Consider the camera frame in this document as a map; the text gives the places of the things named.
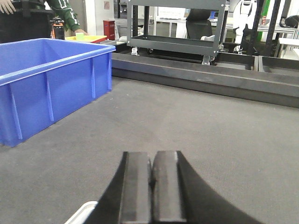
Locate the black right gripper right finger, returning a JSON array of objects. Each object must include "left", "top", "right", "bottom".
[{"left": 152, "top": 151, "right": 259, "bottom": 224}]

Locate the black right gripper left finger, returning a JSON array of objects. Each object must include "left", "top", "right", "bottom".
[{"left": 84, "top": 152, "right": 151, "bottom": 224}]

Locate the blue plastic crate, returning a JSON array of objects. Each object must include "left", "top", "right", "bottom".
[{"left": 0, "top": 38, "right": 115, "bottom": 147}]

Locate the dark grey metal cart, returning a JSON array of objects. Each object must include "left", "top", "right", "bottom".
[{"left": 127, "top": 0, "right": 229, "bottom": 65}]

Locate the yellow tray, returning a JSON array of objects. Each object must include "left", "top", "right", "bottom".
[{"left": 65, "top": 35, "right": 107, "bottom": 43}]

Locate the white humanoid robot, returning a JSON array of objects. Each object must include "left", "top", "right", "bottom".
[{"left": 233, "top": 0, "right": 257, "bottom": 54}]

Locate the black office chair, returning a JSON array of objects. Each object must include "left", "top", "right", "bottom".
[{"left": 186, "top": 8, "right": 212, "bottom": 40}]

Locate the red box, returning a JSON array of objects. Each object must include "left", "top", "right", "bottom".
[{"left": 103, "top": 20, "right": 115, "bottom": 41}]

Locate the person in green sweater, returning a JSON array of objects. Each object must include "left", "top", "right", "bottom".
[{"left": 0, "top": 0, "right": 89, "bottom": 35}]

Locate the black conveyor side rail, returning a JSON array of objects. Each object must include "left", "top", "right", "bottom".
[{"left": 112, "top": 53, "right": 299, "bottom": 108}]

